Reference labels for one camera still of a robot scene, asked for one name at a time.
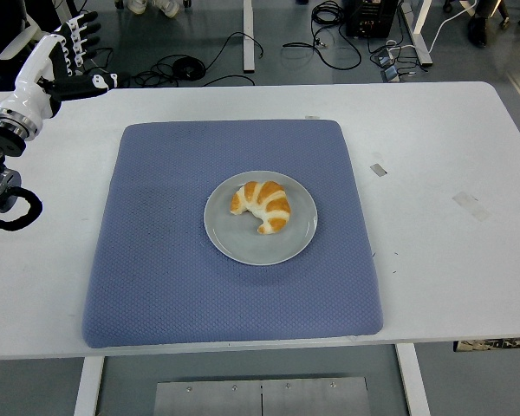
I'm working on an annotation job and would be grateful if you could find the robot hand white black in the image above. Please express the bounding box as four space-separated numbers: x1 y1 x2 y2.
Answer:
0 10 119 127

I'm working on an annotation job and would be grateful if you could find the croissant bread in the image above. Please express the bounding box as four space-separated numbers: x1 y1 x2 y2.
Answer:
230 180 292 236

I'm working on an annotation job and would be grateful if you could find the white chair armrest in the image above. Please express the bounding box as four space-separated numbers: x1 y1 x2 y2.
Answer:
0 23 40 61

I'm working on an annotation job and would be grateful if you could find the white desk foot beam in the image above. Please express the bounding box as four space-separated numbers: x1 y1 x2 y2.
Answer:
400 0 434 67
242 0 256 73

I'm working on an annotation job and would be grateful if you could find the blue quilted mat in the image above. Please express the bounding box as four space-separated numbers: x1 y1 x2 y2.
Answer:
81 120 384 350

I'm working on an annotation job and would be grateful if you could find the grey round plate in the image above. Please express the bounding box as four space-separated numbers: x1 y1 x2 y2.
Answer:
203 170 319 266

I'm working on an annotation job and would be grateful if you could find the white table leg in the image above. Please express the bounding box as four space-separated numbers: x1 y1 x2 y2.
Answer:
72 355 107 416
394 343 432 416

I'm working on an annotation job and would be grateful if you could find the black electronics box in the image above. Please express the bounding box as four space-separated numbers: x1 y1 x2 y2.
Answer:
344 0 400 38

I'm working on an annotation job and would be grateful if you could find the grey metal plate with screws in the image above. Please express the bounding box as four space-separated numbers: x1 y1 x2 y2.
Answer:
153 376 370 416

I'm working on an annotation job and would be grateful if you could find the person's black shoe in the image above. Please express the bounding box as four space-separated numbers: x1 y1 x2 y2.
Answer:
466 15 489 48

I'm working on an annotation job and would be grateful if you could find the long grey tape patch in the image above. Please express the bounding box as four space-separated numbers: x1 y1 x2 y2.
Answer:
452 191 491 222

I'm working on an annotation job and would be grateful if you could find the patterned sticker under table edge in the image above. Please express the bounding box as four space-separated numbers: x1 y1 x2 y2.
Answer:
453 337 520 353

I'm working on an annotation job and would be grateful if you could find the coiled black cable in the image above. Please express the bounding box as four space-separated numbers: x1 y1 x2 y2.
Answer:
172 55 207 81

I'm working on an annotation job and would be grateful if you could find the long black floor cable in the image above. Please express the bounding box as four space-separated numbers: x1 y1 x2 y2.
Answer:
201 32 265 88

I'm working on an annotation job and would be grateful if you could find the black cable bundle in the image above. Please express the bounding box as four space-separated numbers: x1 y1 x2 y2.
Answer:
283 0 363 70

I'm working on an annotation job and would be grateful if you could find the white cable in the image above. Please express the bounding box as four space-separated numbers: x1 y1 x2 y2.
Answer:
427 0 478 51

